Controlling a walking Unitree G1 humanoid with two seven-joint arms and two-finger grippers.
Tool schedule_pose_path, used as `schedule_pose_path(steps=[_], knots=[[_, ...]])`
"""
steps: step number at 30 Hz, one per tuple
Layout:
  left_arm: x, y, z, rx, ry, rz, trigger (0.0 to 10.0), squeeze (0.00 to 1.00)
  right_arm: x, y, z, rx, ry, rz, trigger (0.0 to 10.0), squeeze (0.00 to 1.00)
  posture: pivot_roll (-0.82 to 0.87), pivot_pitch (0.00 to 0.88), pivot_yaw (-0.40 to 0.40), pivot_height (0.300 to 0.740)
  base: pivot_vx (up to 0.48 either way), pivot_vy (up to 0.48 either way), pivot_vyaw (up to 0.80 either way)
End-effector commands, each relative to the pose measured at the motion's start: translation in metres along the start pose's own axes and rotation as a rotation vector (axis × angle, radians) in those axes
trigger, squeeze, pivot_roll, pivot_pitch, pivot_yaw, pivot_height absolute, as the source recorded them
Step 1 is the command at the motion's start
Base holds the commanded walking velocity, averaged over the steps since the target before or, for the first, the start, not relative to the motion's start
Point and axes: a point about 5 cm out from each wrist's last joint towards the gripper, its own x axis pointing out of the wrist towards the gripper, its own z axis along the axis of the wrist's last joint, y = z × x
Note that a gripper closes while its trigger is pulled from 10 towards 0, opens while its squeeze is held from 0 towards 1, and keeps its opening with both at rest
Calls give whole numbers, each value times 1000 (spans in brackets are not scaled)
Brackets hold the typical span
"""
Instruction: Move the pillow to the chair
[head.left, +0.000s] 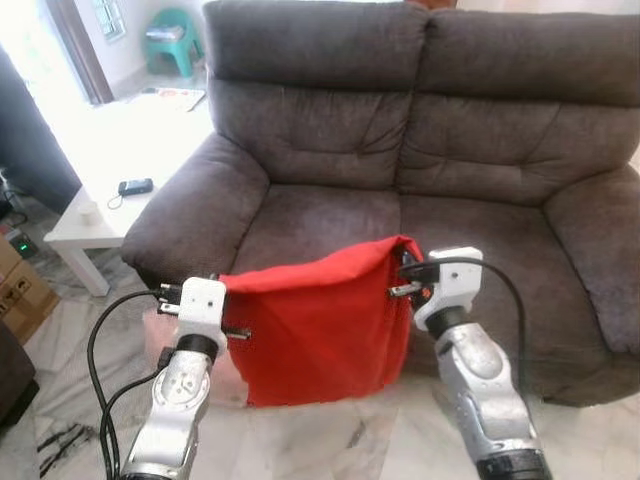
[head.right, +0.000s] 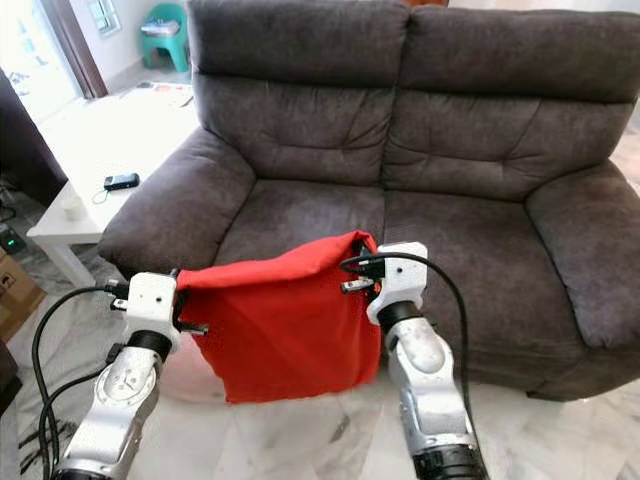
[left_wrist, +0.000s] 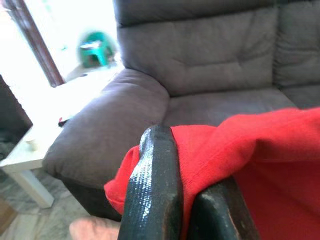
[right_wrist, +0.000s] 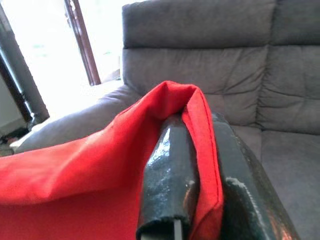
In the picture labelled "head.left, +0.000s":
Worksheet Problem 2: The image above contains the red pillow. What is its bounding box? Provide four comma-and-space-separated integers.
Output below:
145, 235, 426, 408

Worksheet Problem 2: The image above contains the white side table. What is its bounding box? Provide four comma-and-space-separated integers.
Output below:
43, 150, 201, 298

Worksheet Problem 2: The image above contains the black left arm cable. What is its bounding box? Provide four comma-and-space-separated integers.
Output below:
87, 285, 186, 480

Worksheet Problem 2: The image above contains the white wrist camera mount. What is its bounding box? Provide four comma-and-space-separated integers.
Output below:
413, 247, 484, 331
176, 278, 228, 348

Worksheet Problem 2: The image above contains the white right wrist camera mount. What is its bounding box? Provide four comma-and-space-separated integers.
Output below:
413, 247, 484, 331

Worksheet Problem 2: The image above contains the black door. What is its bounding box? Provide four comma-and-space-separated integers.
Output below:
0, 45, 81, 213

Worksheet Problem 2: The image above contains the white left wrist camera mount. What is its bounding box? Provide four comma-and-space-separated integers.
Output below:
176, 278, 228, 348

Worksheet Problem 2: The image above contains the grey-brown two-seat sofa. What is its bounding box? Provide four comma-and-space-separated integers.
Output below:
120, 0, 640, 408

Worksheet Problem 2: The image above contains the cardboard box with black print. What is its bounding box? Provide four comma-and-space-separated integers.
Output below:
0, 240, 61, 344

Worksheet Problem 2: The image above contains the flat printed floor mat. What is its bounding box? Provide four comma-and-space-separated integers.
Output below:
135, 86, 208, 111

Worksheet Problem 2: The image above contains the brown door frame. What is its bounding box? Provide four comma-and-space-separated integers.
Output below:
45, 0, 114, 106

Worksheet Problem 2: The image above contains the green plastic chair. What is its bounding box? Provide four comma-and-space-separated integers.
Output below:
143, 8, 203, 79

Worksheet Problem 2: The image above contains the black power strip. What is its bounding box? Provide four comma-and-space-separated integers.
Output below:
3, 230, 39, 259

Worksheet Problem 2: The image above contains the small black device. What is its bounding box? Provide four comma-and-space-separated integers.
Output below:
117, 178, 155, 197

